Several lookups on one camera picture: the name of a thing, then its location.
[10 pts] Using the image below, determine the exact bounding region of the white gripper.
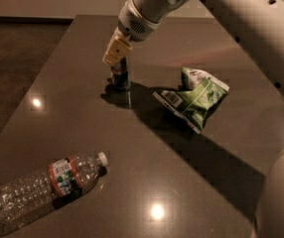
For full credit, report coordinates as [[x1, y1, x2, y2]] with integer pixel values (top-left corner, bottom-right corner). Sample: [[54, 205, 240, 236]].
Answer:
[[102, 0, 161, 65]]

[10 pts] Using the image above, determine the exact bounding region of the redbull can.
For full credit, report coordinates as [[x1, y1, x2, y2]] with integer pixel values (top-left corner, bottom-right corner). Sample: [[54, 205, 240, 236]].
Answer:
[[111, 58, 130, 91]]

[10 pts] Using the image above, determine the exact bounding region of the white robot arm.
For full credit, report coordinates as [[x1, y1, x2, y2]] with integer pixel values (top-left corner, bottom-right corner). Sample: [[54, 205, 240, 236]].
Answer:
[[103, 0, 284, 238]]

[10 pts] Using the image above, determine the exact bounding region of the clear plastic water bottle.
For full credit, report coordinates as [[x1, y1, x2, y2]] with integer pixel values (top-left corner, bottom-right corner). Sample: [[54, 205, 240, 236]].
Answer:
[[0, 153, 108, 237]]

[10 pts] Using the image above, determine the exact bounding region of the green chip bag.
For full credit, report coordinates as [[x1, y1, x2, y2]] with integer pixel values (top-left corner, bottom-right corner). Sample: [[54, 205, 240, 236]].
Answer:
[[153, 67, 229, 134]]

